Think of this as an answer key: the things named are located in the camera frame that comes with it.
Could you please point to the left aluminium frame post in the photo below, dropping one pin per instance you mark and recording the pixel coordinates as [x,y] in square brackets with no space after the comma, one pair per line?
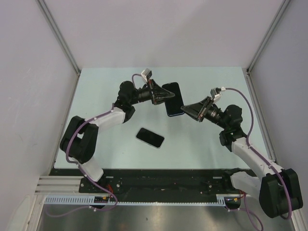
[58,34]

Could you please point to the white slotted cable duct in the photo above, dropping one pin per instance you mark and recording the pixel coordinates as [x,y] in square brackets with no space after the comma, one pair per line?
[103,200]

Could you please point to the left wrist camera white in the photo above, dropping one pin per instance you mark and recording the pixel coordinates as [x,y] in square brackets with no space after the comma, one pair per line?
[146,74]

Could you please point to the black phone on table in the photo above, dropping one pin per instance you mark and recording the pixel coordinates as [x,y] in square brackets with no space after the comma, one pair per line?
[150,138]

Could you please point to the aluminium rail front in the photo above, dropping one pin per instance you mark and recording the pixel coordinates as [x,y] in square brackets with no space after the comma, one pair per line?
[58,185]

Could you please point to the aluminium frame post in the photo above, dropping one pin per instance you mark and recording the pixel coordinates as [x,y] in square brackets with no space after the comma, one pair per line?
[58,34]
[277,18]

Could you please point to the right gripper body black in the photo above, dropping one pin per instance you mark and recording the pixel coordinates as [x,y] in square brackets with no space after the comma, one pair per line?
[205,109]

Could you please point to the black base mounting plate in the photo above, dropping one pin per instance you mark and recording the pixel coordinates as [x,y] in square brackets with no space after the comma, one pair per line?
[163,184]

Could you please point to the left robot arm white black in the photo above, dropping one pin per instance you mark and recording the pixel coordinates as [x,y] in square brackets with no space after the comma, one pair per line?
[80,137]

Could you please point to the right aluminium frame post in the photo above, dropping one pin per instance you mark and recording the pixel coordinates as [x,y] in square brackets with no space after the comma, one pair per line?
[277,18]

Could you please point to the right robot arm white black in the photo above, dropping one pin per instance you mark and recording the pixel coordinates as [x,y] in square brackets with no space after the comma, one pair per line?
[276,189]

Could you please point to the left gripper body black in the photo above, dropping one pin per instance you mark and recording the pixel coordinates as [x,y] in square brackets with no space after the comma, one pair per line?
[153,94]

